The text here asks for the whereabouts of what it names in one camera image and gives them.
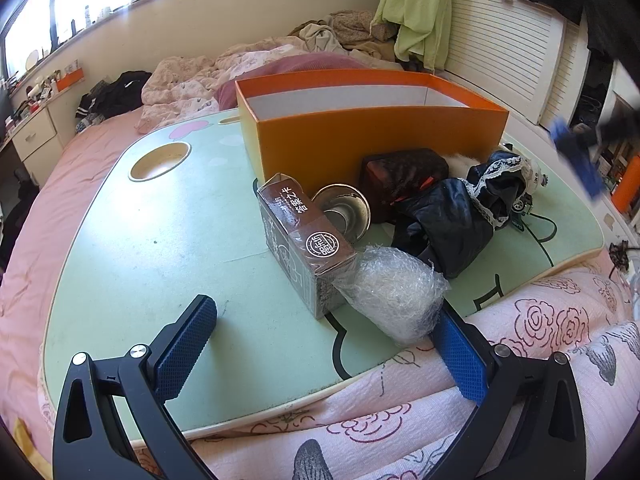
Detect small white round toy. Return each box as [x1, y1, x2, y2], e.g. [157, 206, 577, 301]
[522, 157, 548, 196]

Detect white louvered door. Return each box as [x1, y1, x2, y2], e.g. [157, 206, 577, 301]
[442, 0, 586, 128]

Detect pile of beige clothes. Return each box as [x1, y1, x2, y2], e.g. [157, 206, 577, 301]
[287, 9, 406, 68]

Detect pink bed sheet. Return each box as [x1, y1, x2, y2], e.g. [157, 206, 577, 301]
[0, 110, 146, 461]

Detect pink rose-print fabric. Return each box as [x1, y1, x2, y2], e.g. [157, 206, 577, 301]
[190, 250, 640, 480]

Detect bubble wrap bundle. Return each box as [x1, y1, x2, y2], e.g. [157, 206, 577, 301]
[331, 245, 451, 345]

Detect green cartoon-print desktop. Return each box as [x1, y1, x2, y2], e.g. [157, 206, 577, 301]
[42, 107, 608, 433]

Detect brown printed carton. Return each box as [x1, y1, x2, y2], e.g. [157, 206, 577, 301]
[256, 172, 358, 321]

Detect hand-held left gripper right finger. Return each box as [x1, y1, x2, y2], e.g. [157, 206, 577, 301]
[432, 306, 587, 480]

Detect pink floral quilt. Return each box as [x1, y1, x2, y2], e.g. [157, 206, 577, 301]
[137, 44, 311, 135]

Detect white fluffy pompom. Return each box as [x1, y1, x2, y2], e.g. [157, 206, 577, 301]
[442, 152, 481, 176]

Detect orange cardboard box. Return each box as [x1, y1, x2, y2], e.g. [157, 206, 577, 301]
[235, 71, 510, 193]

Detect dark red case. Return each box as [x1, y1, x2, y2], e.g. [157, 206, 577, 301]
[361, 148, 449, 224]

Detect white drawer cabinet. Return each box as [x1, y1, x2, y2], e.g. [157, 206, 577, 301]
[10, 105, 65, 186]

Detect orange storage tray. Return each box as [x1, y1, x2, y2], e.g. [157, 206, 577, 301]
[54, 67, 85, 93]

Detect black clothes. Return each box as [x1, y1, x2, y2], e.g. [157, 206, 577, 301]
[75, 71, 153, 133]

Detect light green hanging garment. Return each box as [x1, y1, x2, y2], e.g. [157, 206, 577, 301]
[372, 0, 453, 73]

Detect black satin lace cloth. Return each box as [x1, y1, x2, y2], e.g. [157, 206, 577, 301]
[391, 150, 531, 280]

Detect silver metal cup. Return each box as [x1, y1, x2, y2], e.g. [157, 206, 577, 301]
[311, 183, 372, 235]

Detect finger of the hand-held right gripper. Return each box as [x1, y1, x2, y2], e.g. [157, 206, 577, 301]
[550, 119, 603, 200]

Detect yellow cloth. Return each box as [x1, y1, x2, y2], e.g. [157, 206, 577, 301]
[12, 417, 43, 471]

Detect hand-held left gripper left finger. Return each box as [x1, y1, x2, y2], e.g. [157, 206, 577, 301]
[52, 294, 218, 480]

